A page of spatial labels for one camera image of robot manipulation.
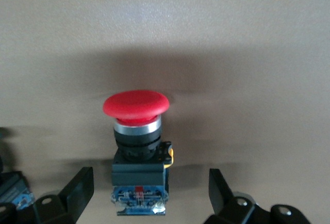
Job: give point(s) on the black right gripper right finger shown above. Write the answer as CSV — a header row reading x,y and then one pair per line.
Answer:
x,y
227,200

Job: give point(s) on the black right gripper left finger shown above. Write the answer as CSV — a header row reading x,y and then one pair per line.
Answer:
x,y
74,194

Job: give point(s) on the red mushroom push button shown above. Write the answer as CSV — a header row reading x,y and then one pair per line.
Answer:
x,y
139,141

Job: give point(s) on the green mushroom push button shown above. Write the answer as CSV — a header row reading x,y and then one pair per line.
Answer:
x,y
13,190

